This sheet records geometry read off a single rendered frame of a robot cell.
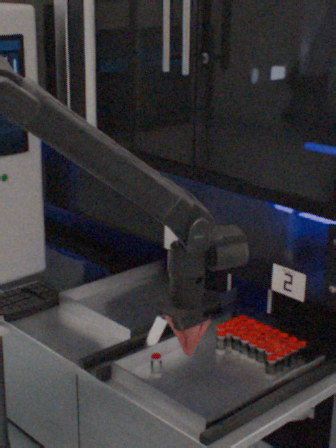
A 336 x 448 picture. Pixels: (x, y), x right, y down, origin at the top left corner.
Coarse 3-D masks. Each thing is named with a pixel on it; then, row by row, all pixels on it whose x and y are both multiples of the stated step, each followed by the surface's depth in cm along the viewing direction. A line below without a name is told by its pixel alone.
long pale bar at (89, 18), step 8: (88, 0) 174; (88, 8) 175; (88, 16) 175; (88, 24) 176; (88, 32) 176; (88, 40) 177; (88, 48) 178; (88, 56) 178; (88, 64) 179; (88, 72) 180; (88, 80) 180; (88, 88) 181; (88, 96) 182; (88, 104) 182; (88, 112) 183; (88, 120) 184; (96, 128) 185
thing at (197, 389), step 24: (120, 360) 146; (144, 360) 151; (168, 360) 153; (192, 360) 153; (216, 360) 153; (240, 360) 153; (312, 360) 147; (144, 384) 138; (168, 384) 144; (192, 384) 144; (216, 384) 144; (240, 384) 144; (264, 384) 144; (168, 408) 134; (192, 408) 136; (216, 408) 136; (240, 408) 133
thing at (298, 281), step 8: (280, 272) 158; (288, 272) 156; (296, 272) 155; (272, 280) 160; (280, 280) 158; (288, 280) 157; (296, 280) 155; (304, 280) 153; (272, 288) 160; (280, 288) 159; (288, 288) 157; (296, 288) 155; (304, 288) 154; (296, 296) 156
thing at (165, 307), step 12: (204, 276) 122; (180, 288) 121; (192, 288) 121; (204, 288) 123; (168, 300) 125; (180, 300) 122; (192, 300) 121; (204, 300) 124; (216, 300) 125; (156, 312) 123; (168, 312) 121; (180, 312) 121; (192, 312) 121; (180, 324) 120
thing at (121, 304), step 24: (72, 288) 178; (96, 288) 183; (120, 288) 187; (144, 288) 187; (168, 288) 187; (72, 312) 173; (96, 312) 166; (120, 312) 174; (144, 312) 174; (120, 336) 161
